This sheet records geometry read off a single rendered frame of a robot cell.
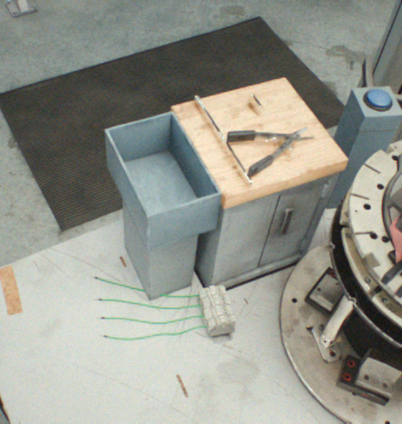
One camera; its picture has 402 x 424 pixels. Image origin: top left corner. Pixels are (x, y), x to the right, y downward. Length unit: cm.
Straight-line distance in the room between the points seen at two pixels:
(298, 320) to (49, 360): 41
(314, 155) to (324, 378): 36
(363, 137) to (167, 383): 52
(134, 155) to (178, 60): 175
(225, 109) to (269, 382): 44
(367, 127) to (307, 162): 20
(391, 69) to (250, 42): 164
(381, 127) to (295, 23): 200
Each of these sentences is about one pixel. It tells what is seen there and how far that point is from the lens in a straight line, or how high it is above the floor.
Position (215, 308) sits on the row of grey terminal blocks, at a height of 82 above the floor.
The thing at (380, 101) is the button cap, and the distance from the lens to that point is 102.
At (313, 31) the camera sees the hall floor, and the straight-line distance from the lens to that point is 297.
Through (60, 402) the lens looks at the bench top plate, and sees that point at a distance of 96.
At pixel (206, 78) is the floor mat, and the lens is 257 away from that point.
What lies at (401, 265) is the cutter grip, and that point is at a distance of 64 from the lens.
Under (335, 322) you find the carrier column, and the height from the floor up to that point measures 89.
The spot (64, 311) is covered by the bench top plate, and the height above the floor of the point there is 78.
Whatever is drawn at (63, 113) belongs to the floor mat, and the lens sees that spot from 241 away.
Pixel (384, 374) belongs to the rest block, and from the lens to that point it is 97.
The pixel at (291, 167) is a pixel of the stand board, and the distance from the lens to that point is 84.
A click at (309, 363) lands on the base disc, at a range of 99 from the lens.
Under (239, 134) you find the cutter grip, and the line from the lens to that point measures 83.
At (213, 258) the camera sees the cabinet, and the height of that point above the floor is 90.
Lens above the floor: 168
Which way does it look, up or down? 54 degrees down
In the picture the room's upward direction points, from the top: 8 degrees clockwise
